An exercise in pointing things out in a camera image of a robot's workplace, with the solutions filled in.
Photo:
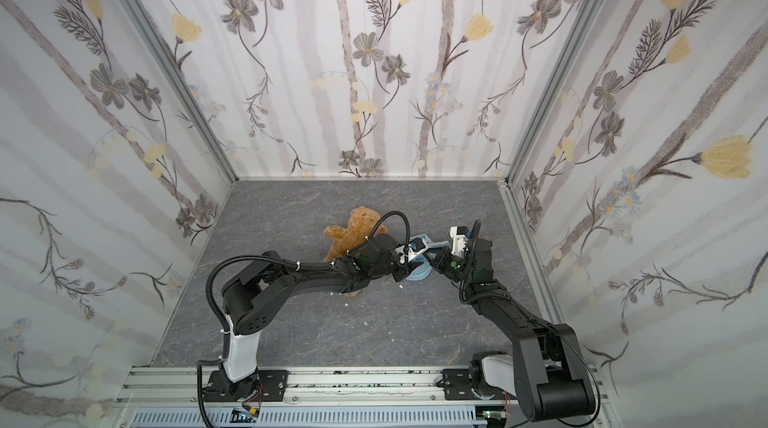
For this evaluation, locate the brown teddy bear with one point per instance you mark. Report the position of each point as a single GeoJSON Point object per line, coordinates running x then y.
{"type": "Point", "coordinates": [359, 226]}

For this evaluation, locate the aluminium corner post right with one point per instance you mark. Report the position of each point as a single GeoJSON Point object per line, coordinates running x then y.
{"type": "Point", "coordinates": [566, 59]}

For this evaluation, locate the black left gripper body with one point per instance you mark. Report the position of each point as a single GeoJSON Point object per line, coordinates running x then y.
{"type": "Point", "coordinates": [398, 260]}

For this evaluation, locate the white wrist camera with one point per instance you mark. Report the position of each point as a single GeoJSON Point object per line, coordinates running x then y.
{"type": "Point", "coordinates": [415, 248]}
{"type": "Point", "coordinates": [460, 237]}

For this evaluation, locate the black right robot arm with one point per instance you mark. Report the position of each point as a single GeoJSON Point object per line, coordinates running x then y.
{"type": "Point", "coordinates": [547, 373]}

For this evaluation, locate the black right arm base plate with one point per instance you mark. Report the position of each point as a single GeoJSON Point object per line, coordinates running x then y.
{"type": "Point", "coordinates": [460, 384]}

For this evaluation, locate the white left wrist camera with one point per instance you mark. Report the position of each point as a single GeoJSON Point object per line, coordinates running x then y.
{"type": "Point", "coordinates": [415, 248]}

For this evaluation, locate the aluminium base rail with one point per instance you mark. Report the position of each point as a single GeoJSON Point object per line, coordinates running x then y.
{"type": "Point", "coordinates": [166, 397]}

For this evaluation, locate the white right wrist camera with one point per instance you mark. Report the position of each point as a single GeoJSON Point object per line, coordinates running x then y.
{"type": "Point", "coordinates": [460, 237]}

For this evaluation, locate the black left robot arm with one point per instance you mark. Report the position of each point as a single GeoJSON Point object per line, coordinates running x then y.
{"type": "Point", "coordinates": [253, 298]}

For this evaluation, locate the aluminium corner post left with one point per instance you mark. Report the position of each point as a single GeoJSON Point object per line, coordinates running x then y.
{"type": "Point", "coordinates": [162, 55]}

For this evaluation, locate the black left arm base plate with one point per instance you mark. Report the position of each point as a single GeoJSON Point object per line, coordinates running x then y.
{"type": "Point", "coordinates": [264, 385]}

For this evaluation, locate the light blue teddy hoodie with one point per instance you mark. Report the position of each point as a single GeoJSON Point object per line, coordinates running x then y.
{"type": "Point", "coordinates": [421, 267]}

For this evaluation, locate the white perforated cable tray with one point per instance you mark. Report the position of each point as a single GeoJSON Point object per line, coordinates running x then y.
{"type": "Point", "coordinates": [375, 416]}

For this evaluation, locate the aluminium corner post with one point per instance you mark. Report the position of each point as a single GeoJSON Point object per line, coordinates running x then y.
{"type": "Point", "coordinates": [566, 59]}
{"type": "Point", "coordinates": [162, 55]}

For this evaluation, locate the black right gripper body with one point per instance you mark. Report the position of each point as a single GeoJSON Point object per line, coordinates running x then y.
{"type": "Point", "coordinates": [448, 263]}

